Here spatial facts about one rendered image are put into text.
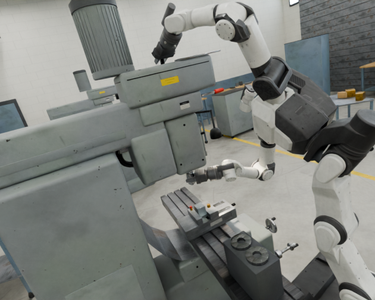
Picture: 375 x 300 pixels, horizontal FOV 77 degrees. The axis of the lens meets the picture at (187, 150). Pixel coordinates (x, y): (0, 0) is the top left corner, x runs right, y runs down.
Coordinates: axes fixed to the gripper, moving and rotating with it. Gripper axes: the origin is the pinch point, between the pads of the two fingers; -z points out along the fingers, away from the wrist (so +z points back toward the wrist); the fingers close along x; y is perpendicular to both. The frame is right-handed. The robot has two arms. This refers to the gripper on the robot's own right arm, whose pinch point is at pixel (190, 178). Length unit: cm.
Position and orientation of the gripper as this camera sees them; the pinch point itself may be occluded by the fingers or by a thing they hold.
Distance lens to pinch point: 142.4
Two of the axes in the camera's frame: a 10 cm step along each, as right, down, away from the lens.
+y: 2.3, 9.2, 3.1
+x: -0.2, 3.3, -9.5
